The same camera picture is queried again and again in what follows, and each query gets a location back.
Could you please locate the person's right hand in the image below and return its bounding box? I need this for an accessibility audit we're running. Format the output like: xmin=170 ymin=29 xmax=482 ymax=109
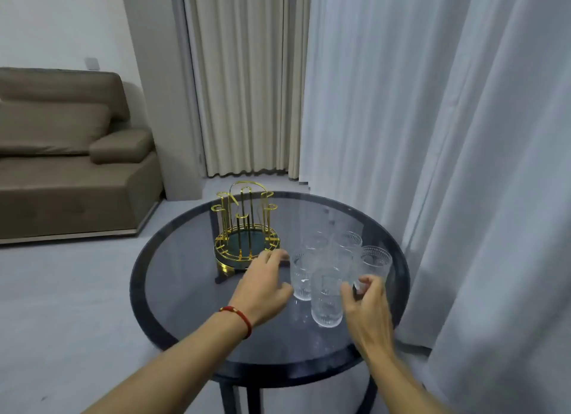
xmin=340 ymin=274 xmax=397 ymax=363

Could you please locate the brown sofa cushion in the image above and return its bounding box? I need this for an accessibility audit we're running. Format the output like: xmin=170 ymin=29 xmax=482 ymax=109
xmin=0 ymin=98 xmax=112 ymax=156

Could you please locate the clear ribbed glass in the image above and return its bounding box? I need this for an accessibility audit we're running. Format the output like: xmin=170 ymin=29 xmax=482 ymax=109
xmin=354 ymin=245 xmax=393 ymax=294
xmin=332 ymin=247 xmax=357 ymax=285
xmin=310 ymin=266 xmax=345 ymax=329
xmin=333 ymin=230 xmax=363 ymax=255
xmin=302 ymin=231 xmax=332 ymax=261
xmin=290 ymin=250 xmax=320 ymax=302

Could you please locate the person's left hand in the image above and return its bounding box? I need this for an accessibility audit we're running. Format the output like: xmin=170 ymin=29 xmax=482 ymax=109
xmin=227 ymin=248 xmax=294 ymax=329

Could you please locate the white sheer curtain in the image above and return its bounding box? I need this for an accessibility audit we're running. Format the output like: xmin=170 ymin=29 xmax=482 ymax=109
xmin=297 ymin=0 xmax=571 ymax=414

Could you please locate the person's right forearm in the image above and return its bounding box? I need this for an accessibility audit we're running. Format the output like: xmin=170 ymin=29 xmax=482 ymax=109
xmin=363 ymin=344 xmax=451 ymax=414

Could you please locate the gold wire cup rack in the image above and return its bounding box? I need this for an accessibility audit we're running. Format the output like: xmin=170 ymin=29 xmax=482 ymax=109
xmin=210 ymin=181 xmax=281 ymax=278

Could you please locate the round dark glass table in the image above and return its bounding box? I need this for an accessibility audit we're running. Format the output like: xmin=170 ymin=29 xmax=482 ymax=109
xmin=129 ymin=190 xmax=411 ymax=414

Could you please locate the person's left forearm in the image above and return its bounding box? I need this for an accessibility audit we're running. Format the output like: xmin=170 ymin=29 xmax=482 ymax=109
xmin=82 ymin=310 xmax=250 ymax=414

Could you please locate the beige curtain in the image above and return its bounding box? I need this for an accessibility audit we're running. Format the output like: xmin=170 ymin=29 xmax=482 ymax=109
xmin=180 ymin=0 xmax=313 ymax=181

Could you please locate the brown sofa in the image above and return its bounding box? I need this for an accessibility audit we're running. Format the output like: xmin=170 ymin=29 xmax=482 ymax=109
xmin=0 ymin=67 xmax=165 ymax=246

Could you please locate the red string bracelet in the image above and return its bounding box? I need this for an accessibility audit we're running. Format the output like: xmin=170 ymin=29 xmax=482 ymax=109
xmin=218 ymin=305 xmax=253 ymax=340

